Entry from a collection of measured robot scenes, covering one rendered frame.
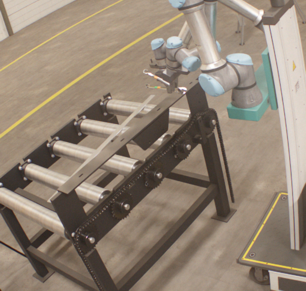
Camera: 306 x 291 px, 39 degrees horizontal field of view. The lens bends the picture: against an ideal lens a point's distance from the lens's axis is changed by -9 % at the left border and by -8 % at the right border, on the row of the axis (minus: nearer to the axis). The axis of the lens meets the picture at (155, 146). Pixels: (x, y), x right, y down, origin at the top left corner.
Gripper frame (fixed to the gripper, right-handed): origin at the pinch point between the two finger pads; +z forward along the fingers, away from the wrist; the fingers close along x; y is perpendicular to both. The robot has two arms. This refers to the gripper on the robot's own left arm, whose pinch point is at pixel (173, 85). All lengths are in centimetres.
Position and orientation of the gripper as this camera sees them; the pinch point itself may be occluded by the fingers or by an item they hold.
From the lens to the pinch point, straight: 237.7
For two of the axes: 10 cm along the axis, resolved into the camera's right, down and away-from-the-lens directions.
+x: -5.9, 6.4, -4.9
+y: -8.1, -4.6, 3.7
